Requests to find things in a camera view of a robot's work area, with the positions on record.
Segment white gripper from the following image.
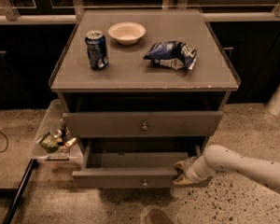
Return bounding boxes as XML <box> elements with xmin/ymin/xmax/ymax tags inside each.
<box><xmin>173</xmin><ymin>156</ymin><xmax>216</xmax><ymax>185</ymax></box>

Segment grey drawer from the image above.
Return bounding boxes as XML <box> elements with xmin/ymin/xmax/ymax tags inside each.
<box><xmin>63</xmin><ymin>111</ymin><xmax>223</xmax><ymax>138</ymax></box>
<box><xmin>73</xmin><ymin>137</ymin><xmax>204</xmax><ymax>189</ymax></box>

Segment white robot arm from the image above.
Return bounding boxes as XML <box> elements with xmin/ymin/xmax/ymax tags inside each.
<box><xmin>173</xmin><ymin>145</ymin><xmax>280</xmax><ymax>194</ymax></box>

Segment grey top drawer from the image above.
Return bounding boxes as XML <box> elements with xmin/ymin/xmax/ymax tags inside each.
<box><xmin>63</xmin><ymin>111</ymin><xmax>223</xmax><ymax>138</ymax></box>

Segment grey drawer cabinet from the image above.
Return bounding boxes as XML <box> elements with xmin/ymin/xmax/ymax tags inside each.
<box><xmin>48</xmin><ymin>8</ymin><xmax>241</xmax><ymax>185</ymax></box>

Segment blue chip bag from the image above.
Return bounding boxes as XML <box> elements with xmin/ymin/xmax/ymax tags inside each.
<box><xmin>144</xmin><ymin>41</ymin><xmax>198</xmax><ymax>70</ymax></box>

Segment snack items in bin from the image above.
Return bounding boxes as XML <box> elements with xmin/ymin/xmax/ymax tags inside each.
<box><xmin>36</xmin><ymin>119</ymin><xmax>78</xmax><ymax>153</ymax></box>

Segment clear plastic bin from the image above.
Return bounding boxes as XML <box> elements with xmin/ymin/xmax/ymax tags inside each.
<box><xmin>31</xmin><ymin>99</ymin><xmax>82</xmax><ymax>163</ymax></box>

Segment white paper bowl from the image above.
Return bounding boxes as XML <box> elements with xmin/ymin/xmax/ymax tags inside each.
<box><xmin>108</xmin><ymin>22</ymin><xmax>146</xmax><ymax>46</ymax></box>

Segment blue soda can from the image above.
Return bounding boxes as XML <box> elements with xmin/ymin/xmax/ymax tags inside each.
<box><xmin>85</xmin><ymin>30</ymin><xmax>109</xmax><ymax>69</ymax></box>

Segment white pipe post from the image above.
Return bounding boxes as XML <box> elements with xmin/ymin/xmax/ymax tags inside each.
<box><xmin>265</xmin><ymin>72</ymin><xmax>280</xmax><ymax>116</ymax></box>

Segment black floor cable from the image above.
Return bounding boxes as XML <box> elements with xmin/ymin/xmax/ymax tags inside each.
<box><xmin>0</xmin><ymin>124</ymin><xmax>9</xmax><ymax>153</ymax></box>

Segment metal railing frame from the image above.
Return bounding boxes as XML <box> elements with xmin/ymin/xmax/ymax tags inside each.
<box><xmin>0</xmin><ymin>0</ymin><xmax>280</xmax><ymax>26</ymax></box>

